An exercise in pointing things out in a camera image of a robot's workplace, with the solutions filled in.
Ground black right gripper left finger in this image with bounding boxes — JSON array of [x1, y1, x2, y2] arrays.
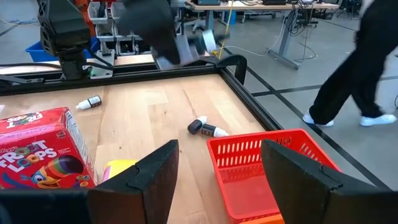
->
[[88, 139, 180, 224]]

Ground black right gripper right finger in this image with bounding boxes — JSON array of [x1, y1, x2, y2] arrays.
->
[[260, 139, 386, 224]]

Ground yellow Corn Pops box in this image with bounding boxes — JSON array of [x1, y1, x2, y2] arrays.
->
[[101, 159, 140, 184]]

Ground dark-label dropper bottle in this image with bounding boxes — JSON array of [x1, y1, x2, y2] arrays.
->
[[201, 123, 230, 138], [75, 95, 103, 111]]

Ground red Froot Loops box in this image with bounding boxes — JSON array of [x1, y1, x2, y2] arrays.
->
[[0, 106, 98, 190]]

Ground red plastic basket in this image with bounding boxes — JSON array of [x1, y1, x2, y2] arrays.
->
[[206, 128, 343, 224]]

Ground person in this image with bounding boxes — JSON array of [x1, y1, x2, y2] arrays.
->
[[302, 0, 398, 128]]

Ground blue plastic bin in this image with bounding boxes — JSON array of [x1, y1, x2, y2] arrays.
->
[[25, 36, 101, 63]]

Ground grey parts bin rack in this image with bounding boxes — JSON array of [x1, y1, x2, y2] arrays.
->
[[86, 0, 155, 57]]

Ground wooden desk grey legs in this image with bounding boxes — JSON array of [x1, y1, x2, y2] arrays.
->
[[186, 0, 340, 71]]

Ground black aluminium table frame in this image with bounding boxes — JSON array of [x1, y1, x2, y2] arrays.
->
[[0, 54, 392, 191]]

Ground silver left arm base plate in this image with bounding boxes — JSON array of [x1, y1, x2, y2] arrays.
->
[[90, 49, 116, 78]]

